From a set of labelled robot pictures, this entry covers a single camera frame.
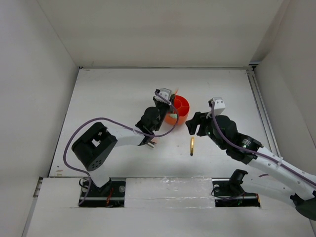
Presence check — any orange round divided container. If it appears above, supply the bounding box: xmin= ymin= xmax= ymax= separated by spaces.
xmin=164 ymin=95 xmax=190 ymax=126

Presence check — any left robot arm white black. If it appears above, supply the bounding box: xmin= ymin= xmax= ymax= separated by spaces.
xmin=72 ymin=90 xmax=175 ymax=196

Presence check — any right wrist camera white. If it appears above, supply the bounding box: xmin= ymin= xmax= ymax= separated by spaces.
xmin=207 ymin=97 xmax=226 ymax=117

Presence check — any pale green white highlighter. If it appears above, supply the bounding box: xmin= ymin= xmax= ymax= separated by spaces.
xmin=169 ymin=114 xmax=178 ymax=119

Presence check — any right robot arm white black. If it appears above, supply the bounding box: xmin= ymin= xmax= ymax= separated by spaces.
xmin=185 ymin=112 xmax=316 ymax=220

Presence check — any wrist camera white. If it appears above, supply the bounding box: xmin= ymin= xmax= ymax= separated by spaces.
xmin=154 ymin=88 xmax=172 ymax=104
xmin=207 ymin=97 xmax=226 ymax=117

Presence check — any aluminium rail right side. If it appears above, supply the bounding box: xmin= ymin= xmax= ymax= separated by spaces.
xmin=246 ymin=64 xmax=274 ymax=140

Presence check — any gold black pen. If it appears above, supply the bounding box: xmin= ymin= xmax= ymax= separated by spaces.
xmin=190 ymin=137 xmax=195 ymax=156

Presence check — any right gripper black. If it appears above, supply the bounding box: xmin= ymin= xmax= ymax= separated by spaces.
xmin=186 ymin=109 xmax=226 ymax=150

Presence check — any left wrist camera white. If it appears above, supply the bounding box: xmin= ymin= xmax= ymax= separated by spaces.
xmin=154 ymin=88 xmax=172 ymax=104

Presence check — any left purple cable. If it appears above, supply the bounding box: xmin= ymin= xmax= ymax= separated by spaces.
xmin=63 ymin=90 xmax=179 ymax=205

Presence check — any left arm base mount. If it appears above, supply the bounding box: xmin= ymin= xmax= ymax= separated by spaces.
xmin=79 ymin=178 xmax=126 ymax=208

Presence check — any pink white stapler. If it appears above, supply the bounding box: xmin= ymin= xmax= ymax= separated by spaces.
xmin=146 ymin=141 xmax=157 ymax=149

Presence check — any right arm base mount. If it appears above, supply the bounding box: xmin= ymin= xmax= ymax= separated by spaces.
xmin=211 ymin=169 xmax=261 ymax=207

